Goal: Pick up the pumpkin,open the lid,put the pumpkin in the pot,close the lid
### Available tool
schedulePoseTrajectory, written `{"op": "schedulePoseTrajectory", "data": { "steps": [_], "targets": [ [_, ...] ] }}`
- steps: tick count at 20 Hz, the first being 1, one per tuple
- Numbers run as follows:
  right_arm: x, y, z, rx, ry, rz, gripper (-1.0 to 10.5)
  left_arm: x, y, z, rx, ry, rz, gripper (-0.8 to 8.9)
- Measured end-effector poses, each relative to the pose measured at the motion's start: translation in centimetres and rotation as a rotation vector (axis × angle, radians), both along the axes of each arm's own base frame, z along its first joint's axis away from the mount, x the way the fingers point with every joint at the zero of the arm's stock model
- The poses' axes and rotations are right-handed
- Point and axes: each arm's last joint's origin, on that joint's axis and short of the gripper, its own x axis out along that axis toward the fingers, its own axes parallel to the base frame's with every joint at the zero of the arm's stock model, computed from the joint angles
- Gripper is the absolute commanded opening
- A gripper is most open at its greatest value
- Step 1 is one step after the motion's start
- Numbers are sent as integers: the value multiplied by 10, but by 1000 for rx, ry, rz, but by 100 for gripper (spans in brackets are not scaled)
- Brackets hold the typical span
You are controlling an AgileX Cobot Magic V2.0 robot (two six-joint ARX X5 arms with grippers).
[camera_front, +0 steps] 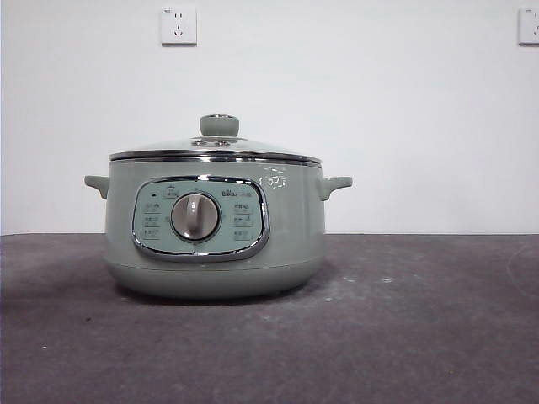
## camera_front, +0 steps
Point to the glass lid with green knob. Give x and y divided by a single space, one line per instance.
219 125

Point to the pale green electric pot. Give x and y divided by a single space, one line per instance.
295 231

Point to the white wall socket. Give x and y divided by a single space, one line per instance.
529 26
178 26

